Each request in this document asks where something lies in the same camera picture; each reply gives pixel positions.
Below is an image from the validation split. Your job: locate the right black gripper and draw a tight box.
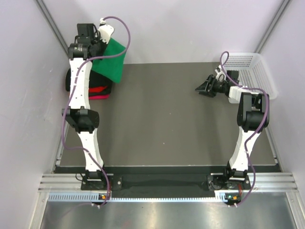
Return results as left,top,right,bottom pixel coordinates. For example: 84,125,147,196
194,75,227,98

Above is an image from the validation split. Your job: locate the green t-shirt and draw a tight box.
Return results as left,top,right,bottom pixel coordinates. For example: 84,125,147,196
91,38,126,83

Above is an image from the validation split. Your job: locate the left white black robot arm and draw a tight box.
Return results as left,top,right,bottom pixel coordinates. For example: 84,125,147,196
62,21,114,191

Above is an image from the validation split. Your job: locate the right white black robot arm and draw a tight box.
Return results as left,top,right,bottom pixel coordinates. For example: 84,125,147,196
195,71,270,190

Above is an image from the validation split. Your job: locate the folded black t-shirt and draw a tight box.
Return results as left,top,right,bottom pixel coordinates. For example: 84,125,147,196
65,68,113,94

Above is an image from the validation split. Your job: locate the folded red t-shirt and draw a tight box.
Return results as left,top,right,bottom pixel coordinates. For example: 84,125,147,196
89,86,107,94

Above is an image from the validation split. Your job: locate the folded pink t-shirt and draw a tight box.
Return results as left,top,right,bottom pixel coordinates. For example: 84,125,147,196
89,94,110,100

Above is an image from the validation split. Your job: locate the white perforated plastic basket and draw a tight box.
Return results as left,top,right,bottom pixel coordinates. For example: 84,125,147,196
221,52,278,100

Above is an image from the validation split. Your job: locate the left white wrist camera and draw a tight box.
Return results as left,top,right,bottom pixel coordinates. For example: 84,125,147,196
98,18,114,44

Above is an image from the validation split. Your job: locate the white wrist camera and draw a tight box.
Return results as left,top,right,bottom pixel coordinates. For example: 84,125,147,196
98,18,114,44
215,65,226,82

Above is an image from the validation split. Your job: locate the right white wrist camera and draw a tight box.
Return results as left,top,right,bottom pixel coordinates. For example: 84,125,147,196
215,65,226,82

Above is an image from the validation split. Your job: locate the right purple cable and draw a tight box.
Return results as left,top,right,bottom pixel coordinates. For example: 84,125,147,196
219,51,271,207

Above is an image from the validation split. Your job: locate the aluminium frame rail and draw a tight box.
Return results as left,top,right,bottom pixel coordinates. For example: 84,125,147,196
38,173,298,192

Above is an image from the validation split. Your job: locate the white slotted cable duct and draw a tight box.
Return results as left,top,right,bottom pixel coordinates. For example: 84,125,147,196
48,190,241,203

